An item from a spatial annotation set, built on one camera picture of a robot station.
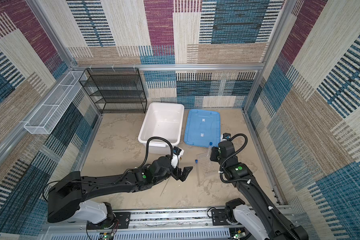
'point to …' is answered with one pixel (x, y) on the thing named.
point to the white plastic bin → (162, 119)
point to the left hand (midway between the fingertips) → (187, 162)
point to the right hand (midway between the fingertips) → (216, 151)
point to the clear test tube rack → (205, 167)
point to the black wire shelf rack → (115, 90)
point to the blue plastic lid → (202, 127)
